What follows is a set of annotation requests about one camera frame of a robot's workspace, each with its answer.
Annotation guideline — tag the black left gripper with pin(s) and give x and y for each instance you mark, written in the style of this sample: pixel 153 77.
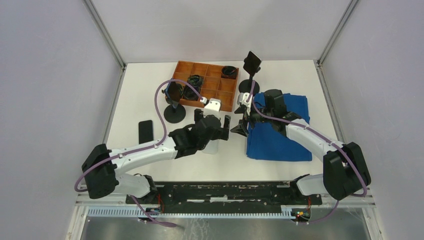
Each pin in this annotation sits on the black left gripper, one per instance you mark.
pixel 225 130

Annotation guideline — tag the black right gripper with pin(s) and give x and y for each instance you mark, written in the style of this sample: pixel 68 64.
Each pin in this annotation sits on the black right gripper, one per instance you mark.
pixel 241 128

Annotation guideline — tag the silver metal phone stand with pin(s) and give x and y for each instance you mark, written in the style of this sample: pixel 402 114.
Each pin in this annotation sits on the silver metal phone stand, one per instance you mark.
pixel 212 147

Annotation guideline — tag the blue cloth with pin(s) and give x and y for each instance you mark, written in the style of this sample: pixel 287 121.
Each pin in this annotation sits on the blue cloth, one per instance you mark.
pixel 264 143

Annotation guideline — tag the black phone stand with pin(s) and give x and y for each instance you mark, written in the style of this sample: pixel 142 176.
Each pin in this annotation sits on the black phone stand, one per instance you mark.
pixel 174 113
pixel 246 85

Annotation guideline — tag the black phone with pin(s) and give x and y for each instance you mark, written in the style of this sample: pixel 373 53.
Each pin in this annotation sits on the black phone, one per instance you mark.
pixel 252 63
pixel 145 131
pixel 173 93

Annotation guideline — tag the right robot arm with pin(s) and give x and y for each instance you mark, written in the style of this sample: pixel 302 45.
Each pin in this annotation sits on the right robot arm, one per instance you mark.
pixel 345 172

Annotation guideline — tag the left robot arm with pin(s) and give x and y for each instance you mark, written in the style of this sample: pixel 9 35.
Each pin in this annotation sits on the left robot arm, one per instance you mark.
pixel 105 171

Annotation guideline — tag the rolled tie front centre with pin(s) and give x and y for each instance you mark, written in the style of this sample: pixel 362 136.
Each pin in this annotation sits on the rolled tie front centre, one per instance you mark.
pixel 189 94

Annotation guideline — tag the rolled tie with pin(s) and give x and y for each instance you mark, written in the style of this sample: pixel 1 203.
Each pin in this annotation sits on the rolled tie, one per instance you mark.
pixel 196 80
pixel 189 94
pixel 229 72

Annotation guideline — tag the wooden compartment tray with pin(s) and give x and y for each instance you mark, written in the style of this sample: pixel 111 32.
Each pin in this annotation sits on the wooden compartment tray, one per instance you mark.
pixel 213 85

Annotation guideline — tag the rolled tie centre top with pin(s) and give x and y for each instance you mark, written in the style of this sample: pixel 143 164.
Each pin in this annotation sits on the rolled tie centre top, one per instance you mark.
pixel 196 80

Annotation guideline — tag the rolled tie back right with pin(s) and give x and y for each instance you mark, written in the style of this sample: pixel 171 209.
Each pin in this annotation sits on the rolled tie back right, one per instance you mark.
pixel 229 72

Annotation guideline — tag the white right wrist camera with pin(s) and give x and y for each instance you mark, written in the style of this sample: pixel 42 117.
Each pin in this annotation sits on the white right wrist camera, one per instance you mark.
pixel 245 99

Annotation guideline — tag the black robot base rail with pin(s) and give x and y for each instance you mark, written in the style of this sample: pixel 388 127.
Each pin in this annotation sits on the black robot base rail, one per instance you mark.
pixel 231 197

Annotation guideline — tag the white toothed cable duct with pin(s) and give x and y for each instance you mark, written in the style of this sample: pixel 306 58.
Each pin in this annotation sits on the white toothed cable duct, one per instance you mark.
pixel 135 212

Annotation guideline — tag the aluminium frame post left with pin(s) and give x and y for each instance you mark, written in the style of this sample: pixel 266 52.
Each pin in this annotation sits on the aluminium frame post left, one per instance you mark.
pixel 96 17

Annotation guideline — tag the aluminium frame post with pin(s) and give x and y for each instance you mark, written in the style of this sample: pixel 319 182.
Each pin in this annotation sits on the aluminium frame post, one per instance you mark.
pixel 352 5
pixel 96 17

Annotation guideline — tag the aluminium frame post right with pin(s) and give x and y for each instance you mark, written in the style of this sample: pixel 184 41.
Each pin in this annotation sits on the aluminium frame post right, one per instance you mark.
pixel 352 5

